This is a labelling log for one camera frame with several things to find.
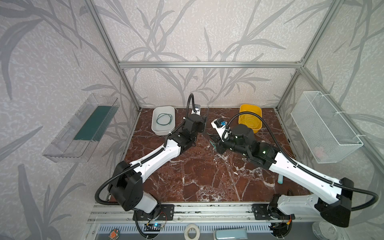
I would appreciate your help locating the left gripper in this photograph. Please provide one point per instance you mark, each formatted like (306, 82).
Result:
(197, 120)

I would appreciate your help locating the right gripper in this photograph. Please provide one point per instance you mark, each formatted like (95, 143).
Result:
(217, 143)

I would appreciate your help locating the grey perforated spool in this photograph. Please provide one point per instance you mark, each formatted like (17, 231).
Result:
(206, 113)

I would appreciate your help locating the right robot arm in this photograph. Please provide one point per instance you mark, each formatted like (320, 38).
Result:
(334, 200)

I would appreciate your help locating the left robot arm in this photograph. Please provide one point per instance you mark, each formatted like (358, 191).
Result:
(125, 187)

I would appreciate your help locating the yellow plastic bin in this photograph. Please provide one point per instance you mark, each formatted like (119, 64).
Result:
(251, 121)

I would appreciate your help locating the white plastic bin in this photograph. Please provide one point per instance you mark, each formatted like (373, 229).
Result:
(163, 120)

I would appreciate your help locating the light blue spatula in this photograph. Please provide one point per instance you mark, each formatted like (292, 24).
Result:
(280, 179)

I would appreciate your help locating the light blue box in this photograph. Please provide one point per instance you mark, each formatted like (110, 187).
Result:
(232, 234)

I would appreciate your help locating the white tape roll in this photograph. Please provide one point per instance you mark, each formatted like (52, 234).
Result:
(192, 232)

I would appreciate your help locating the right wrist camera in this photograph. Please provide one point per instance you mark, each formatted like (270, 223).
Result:
(222, 128)

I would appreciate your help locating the aluminium mounting rail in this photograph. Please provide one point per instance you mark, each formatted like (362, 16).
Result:
(186, 212)

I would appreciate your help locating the white wire basket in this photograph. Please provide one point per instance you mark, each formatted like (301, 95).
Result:
(328, 135)

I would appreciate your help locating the clear wall shelf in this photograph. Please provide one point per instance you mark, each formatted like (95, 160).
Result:
(79, 138)

